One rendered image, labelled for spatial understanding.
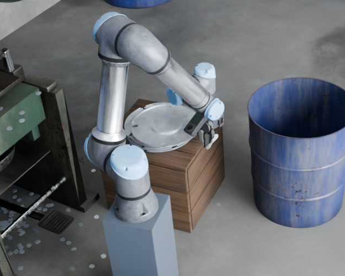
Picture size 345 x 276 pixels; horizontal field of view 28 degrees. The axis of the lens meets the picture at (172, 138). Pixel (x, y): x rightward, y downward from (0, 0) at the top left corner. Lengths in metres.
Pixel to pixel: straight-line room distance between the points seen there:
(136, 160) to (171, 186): 0.57
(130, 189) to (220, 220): 0.78
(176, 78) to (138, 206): 0.44
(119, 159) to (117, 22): 0.43
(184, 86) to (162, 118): 0.66
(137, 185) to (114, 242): 0.26
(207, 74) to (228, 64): 1.50
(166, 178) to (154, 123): 0.24
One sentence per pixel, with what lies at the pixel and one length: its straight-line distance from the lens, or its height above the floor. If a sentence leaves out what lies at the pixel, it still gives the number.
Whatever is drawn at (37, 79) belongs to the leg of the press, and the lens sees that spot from 2.75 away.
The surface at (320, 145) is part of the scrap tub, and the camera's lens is 2.60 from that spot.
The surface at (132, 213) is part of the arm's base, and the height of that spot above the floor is 0.49.
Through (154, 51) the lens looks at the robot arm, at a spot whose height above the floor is 1.02.
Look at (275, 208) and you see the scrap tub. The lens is 2.85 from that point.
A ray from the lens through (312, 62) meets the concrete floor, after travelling 3.93.
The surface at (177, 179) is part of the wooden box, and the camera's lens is 2.70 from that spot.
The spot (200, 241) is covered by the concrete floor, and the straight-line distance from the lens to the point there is 2.84.
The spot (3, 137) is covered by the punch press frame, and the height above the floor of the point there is 0.56.
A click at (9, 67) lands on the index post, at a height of 0.73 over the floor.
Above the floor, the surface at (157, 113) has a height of 0.39.
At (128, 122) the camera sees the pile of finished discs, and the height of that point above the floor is 0.39.
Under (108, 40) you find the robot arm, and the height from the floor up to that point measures 1.03.
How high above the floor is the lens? 2.04
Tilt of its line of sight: 37 degrees down
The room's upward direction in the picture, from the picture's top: 6 degrees counter-clockwise
